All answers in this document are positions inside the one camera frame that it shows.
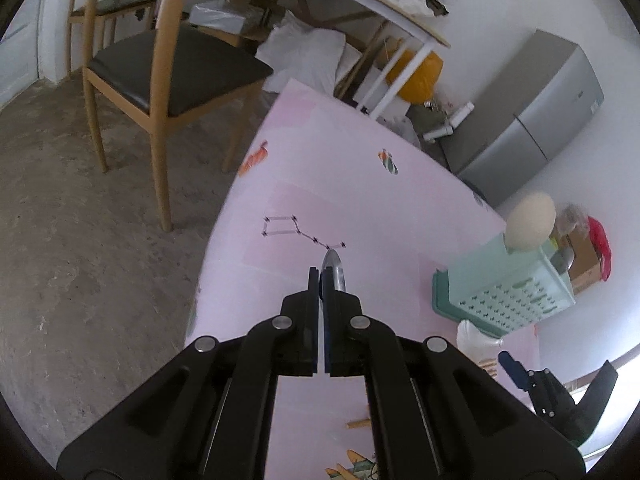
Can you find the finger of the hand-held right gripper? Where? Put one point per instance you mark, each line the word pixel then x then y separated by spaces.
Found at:
pixel 602 390
pixel 512 367

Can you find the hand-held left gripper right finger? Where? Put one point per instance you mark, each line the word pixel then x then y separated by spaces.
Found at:
pixel 327 330

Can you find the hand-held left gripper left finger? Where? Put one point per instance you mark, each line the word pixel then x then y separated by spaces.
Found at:
pixel 314 310

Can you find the metal spoon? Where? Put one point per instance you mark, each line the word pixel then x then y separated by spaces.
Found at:
pixel 334 264

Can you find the mint green utensil holder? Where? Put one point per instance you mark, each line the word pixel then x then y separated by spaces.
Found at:
pixel 505 300

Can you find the wooden chopstick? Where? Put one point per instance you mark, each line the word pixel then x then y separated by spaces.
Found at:
pixel 357 423
pixel 487 366

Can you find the cardboard box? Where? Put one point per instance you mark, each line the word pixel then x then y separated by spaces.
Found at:
pixel 582 262

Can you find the pink printed tablecloth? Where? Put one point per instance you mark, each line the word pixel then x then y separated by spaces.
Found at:
pixel 350 185

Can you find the red plastic bag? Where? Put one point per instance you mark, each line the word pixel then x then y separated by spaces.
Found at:
pixel 599 245

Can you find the white tube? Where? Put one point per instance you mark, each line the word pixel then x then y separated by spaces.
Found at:
pixel 452 122

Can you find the white plastic sack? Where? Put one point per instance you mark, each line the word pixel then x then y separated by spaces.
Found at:
pixel 305 55

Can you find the orange plastic bag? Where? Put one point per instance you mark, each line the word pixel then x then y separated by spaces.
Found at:
pixel 425 77

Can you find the grey cabinet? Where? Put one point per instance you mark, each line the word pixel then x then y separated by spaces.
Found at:
pixel 530 110

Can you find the wooden chair dark seat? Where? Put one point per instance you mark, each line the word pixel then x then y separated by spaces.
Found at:
pixel 120 5
pixel 175 75

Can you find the plastic wrapped white box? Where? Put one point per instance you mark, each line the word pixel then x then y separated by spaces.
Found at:
pixel 220 17

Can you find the white door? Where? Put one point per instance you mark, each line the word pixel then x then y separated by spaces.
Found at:
pixel 25 50

